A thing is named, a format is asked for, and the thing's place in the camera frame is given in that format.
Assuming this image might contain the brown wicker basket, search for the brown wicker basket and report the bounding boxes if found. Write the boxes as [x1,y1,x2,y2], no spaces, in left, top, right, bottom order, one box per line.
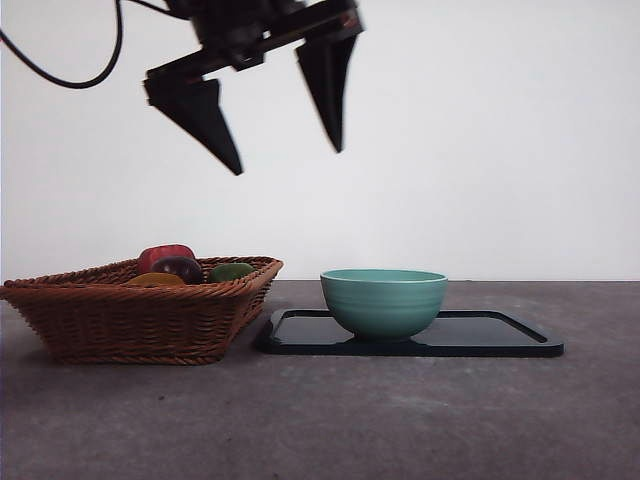
[0,255,285,366]

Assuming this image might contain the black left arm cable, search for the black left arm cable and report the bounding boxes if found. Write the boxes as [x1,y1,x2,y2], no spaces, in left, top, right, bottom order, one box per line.
[0,0,174,91]

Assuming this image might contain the green avocado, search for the green avocado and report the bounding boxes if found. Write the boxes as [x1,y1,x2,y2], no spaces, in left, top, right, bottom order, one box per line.
[207,262,256,284]

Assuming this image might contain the dark rectangular tray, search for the dark rectangular tray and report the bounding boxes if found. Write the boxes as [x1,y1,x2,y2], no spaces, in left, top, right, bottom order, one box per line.
[254,308,566,359]

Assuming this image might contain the teal ribbed bowl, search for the teal ribbed bowl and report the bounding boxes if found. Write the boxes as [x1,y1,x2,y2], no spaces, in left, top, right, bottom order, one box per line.
[319,268,449,344]

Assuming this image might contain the orange-brown kiwi fruit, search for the orange-brown kiwi fruit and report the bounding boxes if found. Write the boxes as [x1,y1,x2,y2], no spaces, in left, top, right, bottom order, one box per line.
[124,272,186,288]

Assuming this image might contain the dark purple round fruit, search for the dark purple round fruit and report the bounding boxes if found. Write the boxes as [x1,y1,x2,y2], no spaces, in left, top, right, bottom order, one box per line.
[151,255,205,285]

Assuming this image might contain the red bell pepper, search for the red bell pepper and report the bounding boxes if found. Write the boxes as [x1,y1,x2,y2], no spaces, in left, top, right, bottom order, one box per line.
[138,243,196,275]

